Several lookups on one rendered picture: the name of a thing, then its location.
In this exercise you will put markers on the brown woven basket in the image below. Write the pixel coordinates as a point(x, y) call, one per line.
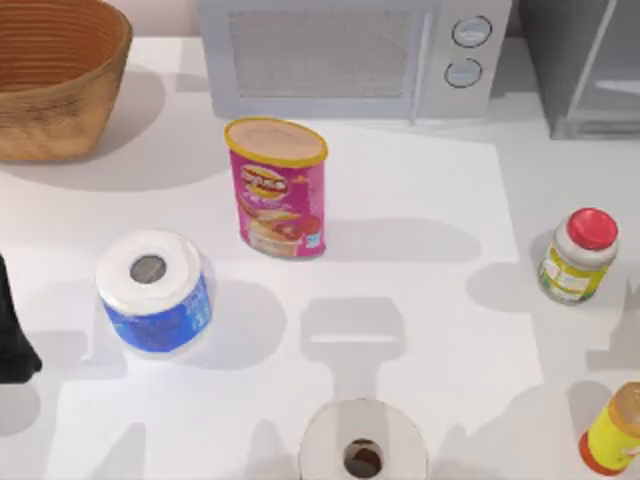
point(55, 100)

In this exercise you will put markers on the red lidded glass jar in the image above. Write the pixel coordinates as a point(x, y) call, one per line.
point(575, 260)

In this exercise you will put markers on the blue wrapped paper roll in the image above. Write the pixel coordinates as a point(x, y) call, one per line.
point(155, 300)

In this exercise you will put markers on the pale microwave oven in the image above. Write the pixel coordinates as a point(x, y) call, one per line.
point(320, 55)

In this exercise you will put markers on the yellow bottle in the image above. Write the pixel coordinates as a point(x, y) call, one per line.
point(612, 435)

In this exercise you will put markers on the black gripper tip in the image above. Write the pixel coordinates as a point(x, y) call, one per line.
point(12, 340)

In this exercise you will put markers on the pink chip can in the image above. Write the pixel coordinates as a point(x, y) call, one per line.
point(280, 195)

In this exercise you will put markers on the microwave knob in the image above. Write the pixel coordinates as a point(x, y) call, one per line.
point(471, 31)
point(463, 72)

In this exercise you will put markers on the plain white paper roll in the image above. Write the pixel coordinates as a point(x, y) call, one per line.
point(325, 440)

